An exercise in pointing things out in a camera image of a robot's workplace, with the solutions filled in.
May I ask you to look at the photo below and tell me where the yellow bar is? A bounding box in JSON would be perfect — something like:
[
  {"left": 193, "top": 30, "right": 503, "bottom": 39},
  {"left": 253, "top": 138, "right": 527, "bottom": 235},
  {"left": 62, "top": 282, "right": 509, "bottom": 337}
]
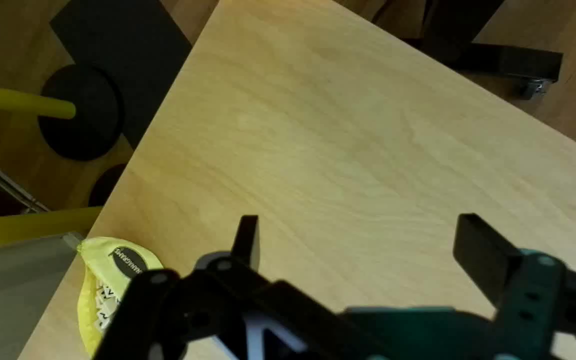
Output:
[{"left": 0, "top": 206, "right": 103, "bottom": 254}]

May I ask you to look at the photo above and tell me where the large black round disc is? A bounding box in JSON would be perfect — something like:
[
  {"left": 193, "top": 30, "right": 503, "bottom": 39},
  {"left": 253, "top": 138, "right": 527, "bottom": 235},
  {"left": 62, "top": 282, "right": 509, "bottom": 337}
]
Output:
[{"left": 35, "top": 62, "right": 124, "bottom": 163}]

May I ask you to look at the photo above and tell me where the yellow pouch with tiles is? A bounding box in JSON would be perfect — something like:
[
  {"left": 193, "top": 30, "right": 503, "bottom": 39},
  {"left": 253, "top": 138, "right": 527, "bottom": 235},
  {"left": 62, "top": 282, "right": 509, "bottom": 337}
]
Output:
[{"left": 76, "top": 234, "right": 166, "bottom": 358}]

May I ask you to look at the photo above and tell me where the black square floor plate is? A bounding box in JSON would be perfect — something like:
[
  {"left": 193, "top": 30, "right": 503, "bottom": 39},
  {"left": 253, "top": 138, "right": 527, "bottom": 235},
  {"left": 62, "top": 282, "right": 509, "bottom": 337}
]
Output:
[{"left": 48, "top": 0, "right": 193, "bottom": 150}]

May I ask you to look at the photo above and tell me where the yellow pole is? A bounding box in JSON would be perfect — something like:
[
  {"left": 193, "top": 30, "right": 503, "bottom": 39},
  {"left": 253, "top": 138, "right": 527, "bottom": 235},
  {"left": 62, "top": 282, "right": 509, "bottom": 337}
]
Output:
[{"left": 0, "top": 77, "right": 78, "bottom": 122}]

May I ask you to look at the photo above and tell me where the black wheeled stand base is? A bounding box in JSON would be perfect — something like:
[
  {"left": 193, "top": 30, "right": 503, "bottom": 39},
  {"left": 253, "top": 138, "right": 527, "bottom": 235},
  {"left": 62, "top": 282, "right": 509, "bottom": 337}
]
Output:
[{"left": 373, "top": 0, "right": 564, "bottom": 101}]

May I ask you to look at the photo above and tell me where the grey flat panel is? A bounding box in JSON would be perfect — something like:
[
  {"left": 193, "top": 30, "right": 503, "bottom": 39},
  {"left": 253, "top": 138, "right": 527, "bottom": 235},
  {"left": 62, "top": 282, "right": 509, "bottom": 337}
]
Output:
[{"left": 0, "top": 231, "right": 86, "bottom": 360}]

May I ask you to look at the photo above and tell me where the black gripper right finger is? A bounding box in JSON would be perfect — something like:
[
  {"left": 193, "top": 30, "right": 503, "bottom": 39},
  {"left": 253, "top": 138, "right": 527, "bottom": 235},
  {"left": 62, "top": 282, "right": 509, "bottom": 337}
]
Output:
[{"left": 452, "top": 211, "right": 576, "bottom": 360}]

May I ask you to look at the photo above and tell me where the metal rail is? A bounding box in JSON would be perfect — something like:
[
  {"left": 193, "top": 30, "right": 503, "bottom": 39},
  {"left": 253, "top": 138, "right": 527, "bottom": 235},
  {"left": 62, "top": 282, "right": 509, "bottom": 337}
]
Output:
[{"left": 0, "top": 145, "right": 52, "bottom": 216}]

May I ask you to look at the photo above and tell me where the small black round disc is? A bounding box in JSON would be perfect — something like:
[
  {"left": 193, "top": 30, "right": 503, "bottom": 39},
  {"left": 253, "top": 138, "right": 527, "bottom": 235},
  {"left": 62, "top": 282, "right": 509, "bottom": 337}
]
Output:
[{"left": 86, "top": 161, "right": 130, "bottom": 208}]

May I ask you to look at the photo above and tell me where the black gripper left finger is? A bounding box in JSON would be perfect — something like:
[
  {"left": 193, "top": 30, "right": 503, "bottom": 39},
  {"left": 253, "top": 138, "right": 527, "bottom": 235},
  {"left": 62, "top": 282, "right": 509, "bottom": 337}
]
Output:
[{"left": 91, "top": 214, "right": 283, "bottom": 360}]

